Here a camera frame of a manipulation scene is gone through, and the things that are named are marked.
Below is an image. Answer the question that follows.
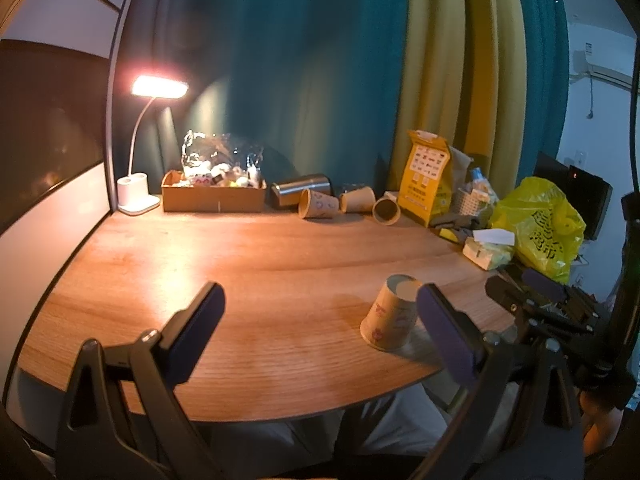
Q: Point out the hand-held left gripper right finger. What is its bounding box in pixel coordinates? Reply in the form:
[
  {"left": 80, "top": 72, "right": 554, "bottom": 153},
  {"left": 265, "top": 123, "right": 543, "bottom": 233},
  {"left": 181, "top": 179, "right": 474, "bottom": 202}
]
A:
[{"left": 414, "top": 282, "right": 587, "bottom": 480}]

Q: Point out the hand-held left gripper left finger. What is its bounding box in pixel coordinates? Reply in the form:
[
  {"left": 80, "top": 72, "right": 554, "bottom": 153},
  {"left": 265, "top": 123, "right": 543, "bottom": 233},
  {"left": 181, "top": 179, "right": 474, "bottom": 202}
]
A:
[{"left": 55, "top": 281, "right": 227, "bottom": 480}]

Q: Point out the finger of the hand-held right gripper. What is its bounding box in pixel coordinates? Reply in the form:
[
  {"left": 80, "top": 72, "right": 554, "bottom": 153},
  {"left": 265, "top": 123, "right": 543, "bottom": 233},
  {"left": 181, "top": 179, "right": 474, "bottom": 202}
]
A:
[
  {"left": 521, "top": 267, "right": 568, "bottom": 302},
  {"left": 484, "top": 274, "right": 533, "bottom": 317}
]

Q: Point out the flower-print paper cup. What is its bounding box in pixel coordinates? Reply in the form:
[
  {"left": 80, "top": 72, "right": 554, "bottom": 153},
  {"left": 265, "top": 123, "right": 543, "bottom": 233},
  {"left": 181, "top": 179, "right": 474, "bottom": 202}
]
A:
[{"left": 360, "top": 274, "right": 426, "bottom": 352}]

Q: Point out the person's right forearm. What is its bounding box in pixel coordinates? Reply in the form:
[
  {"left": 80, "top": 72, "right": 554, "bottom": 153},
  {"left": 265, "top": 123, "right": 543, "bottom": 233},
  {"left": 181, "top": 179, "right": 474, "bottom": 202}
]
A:
[{"left": 579, "top": 391, "right": 623, "bottom": 457}]

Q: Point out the plain brown paper cup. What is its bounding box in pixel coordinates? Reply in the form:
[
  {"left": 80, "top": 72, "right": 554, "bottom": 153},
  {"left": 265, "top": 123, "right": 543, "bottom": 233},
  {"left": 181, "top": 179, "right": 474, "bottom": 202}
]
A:
[
  {"left": 372, "top": 196, "right": 401, "bottom": 224},
  {"left": 339, "top": 186, "right": 376, "bottom": 213}
]

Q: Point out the patterned paper cup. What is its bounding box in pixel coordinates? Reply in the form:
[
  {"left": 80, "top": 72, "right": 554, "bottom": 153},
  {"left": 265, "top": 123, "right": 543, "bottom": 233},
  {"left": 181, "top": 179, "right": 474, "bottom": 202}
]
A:
[{"left": 298, "top": 188, "right": 341, "bottom": 220}]

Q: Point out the green white tissue pack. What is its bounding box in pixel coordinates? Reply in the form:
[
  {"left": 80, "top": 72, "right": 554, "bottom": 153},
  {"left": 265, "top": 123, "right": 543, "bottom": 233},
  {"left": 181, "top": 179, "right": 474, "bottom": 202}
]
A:
[{"left": 461, "top": 229, "right": 517, "bottom": 272}]

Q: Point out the yellow plastic bag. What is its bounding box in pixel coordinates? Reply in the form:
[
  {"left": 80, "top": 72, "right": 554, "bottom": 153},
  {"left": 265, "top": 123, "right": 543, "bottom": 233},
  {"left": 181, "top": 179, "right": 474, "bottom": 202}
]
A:
[{"left": 489, "top": 176, "right": 587, "bottom": 285}]

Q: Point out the black monitor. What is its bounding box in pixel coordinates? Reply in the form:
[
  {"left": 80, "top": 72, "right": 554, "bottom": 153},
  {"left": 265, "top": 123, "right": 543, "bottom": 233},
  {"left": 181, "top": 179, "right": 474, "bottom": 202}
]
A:
[{"left": 532, "top": 150, "right": 614, "bottom": 242}]

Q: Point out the white plastic basket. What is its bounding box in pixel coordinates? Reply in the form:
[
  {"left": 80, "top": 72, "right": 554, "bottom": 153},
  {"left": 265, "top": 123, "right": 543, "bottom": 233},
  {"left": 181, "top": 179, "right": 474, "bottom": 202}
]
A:
[{"left": 457, "top": 186, "right": 496, "bottom": 221}]

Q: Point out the cardboard box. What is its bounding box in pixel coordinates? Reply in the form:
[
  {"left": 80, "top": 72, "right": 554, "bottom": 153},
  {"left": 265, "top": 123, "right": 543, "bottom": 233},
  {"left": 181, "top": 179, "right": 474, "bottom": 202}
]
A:
[{"left": 160, "top": 170, "right": 268, "bottom": 213}]

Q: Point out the yellow paper bag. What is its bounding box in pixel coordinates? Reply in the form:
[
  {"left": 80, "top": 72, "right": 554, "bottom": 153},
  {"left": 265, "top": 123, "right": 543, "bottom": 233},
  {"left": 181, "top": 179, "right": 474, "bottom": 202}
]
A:
[{"left": 397, "top": 129, "right": 453, "bottom": 228}]

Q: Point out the white desk lamp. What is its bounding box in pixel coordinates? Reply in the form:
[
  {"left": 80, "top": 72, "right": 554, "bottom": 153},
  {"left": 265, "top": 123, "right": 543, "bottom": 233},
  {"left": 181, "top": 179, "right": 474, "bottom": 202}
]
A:
[{"left": 116, "top": 75, "right": 190, "bottom": 217}]

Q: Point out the clear plastic snack bag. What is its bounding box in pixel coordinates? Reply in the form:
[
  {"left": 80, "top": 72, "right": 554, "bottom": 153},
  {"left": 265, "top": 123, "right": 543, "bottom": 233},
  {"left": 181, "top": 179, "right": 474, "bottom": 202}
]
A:
[{"left": 180, "top": 130, "right": 266, "bottom": 189}]

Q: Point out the stainless steel tumbler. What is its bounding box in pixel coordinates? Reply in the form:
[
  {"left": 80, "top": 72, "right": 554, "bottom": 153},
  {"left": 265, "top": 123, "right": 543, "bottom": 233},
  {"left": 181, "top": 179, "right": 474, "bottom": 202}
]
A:
[{"left": 271, "top": 173, "right": 332, "bottom": 208}]

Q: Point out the white air conditioner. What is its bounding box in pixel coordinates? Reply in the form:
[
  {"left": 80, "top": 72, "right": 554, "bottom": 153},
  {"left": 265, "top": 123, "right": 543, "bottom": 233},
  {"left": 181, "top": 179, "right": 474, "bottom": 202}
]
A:
[{"left": 569, "top": 49, "right": 638, "bottom": 89}]

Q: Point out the yellow curtain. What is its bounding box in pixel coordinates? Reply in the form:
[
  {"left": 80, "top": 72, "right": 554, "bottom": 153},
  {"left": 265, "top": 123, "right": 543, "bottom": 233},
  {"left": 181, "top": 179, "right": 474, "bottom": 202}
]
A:
[{"left": 387, "top": 0, "right": 528, "bottom": 193}]

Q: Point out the teal curtain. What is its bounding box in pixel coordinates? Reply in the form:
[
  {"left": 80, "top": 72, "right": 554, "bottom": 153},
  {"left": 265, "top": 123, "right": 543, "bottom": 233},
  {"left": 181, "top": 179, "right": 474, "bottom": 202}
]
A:
[{"left": 135, "top": 0, "right": 571, "bottom": 196}]

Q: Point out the black metal frame bar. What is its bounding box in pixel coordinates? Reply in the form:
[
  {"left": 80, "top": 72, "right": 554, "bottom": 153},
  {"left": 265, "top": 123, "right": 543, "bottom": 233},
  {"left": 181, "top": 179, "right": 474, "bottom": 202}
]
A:
[{"left": 102, "top": 0, "right": 151, "bottom": 217}]

